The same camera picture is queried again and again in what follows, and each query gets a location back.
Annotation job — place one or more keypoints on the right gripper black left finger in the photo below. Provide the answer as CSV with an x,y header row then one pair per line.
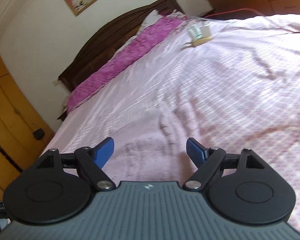
x,y
58,186

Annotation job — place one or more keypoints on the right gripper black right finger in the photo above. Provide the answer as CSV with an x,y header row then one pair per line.
x,y
241,187

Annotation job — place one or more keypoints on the small black hanging pouch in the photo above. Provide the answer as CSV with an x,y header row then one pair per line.
x,y
39,134

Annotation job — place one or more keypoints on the yellow wooden wardrobe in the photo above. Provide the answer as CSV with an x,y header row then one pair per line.
x,y
18,120

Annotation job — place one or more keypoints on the pink checked bedspread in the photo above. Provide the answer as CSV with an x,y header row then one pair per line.
x,y
240,90

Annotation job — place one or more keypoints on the dark wooden headboard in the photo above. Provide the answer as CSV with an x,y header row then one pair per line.
x,y
101,47

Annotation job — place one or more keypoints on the power strip with chargers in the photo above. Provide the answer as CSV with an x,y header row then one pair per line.
x,y
199,33

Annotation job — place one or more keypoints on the magenta quilted pillow cover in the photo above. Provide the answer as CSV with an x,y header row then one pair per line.
x,y
150,37

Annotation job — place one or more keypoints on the white pillow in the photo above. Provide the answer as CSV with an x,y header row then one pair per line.
x,y
150,19

